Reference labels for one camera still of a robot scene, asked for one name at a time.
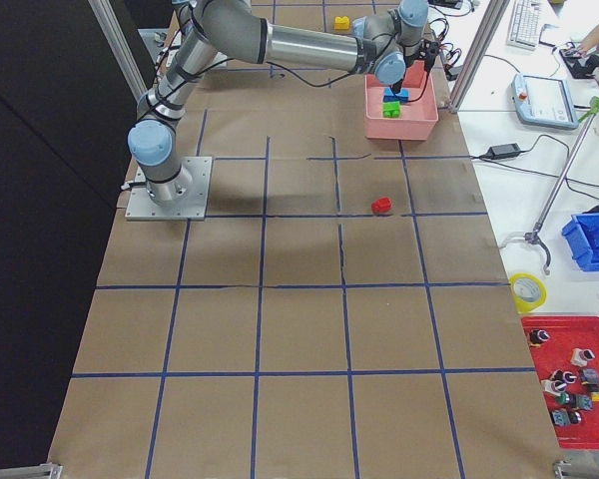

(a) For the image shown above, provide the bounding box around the red plastic tray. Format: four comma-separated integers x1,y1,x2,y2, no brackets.
522,315,599,449

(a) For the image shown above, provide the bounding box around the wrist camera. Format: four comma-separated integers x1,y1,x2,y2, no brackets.
419,39,439,72

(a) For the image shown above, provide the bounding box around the green toy block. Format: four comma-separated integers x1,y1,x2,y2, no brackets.
381,101,401,119

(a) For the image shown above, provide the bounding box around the white keyboard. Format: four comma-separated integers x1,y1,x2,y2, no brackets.
506,0,542,50

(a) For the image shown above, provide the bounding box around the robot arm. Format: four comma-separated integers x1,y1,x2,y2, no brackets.
128,0,428,206

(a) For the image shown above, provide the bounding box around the pink plastic box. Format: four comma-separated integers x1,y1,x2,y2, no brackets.
364,60,438,141

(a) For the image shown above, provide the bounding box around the aluminium frame post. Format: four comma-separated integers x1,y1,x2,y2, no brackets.
448,0,509,113

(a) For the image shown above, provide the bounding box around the yellow toy block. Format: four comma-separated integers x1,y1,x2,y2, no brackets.
333,16,351,31

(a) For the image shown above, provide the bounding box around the yellow tape roll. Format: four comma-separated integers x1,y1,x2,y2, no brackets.
510,272,547,314

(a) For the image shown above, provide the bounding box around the blue storage bin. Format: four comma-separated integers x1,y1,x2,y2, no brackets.
561,205,599,271

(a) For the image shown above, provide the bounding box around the blue toy block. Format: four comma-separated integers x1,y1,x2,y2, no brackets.
382,87,410,104

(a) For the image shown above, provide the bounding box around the black power adapter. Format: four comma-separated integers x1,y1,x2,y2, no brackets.
484,143,522,161

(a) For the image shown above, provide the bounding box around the long reach grabber tool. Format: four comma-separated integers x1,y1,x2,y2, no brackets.
498,96,599,275

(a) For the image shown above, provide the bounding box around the teach pendant tablet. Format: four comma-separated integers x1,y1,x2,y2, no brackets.
511,73,579,130

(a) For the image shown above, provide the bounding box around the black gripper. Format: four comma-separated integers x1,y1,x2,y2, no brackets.
401,47,421,70

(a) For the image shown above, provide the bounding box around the black braided cable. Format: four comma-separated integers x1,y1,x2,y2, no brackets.
269,59,433,106

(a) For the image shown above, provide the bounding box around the red toy block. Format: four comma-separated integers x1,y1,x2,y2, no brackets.
371,197,393,215

